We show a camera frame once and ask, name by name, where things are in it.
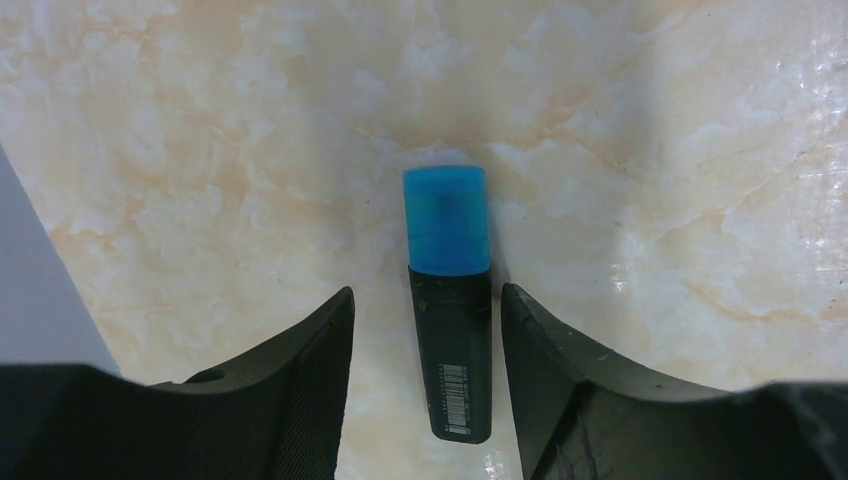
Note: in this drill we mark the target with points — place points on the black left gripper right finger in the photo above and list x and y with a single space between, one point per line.
583 411

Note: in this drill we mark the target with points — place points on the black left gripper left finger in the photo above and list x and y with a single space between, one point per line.
275 411

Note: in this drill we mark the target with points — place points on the black blue marker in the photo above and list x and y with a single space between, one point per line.
449 268

